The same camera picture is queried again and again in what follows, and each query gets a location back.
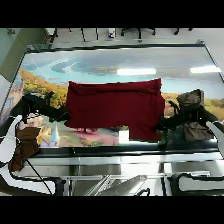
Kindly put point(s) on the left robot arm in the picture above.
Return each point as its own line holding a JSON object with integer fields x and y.
{"x": 33, "y": 105}

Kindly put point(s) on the black office chair base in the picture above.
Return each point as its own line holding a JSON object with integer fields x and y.
{"x": 139, "y": 31}

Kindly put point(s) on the red T-shirt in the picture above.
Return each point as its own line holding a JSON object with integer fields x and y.
{"x": 113, "y": 106}

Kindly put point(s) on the silver frame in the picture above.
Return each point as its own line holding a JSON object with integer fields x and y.
{"x": 126, "y": 185}

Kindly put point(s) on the brown garment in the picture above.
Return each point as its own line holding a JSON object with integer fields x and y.
{"x": 191, "y": 100}
{"x": 25, "y": 140}

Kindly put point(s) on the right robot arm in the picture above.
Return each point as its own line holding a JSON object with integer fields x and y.
{"x": 200, "y": 116}

